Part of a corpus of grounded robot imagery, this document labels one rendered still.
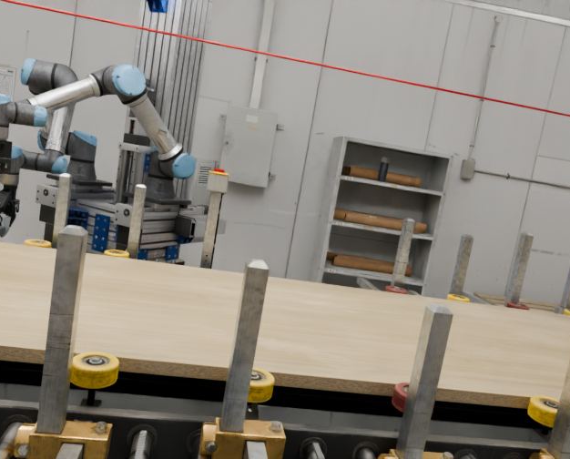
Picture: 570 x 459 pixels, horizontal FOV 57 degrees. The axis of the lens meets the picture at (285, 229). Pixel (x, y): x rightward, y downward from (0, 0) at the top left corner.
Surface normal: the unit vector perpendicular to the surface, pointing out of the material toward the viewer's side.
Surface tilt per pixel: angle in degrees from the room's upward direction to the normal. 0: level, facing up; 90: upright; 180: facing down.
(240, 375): 90
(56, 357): 90
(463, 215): 90
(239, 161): 90
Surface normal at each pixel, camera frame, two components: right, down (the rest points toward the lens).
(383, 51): 0.07, 0.15
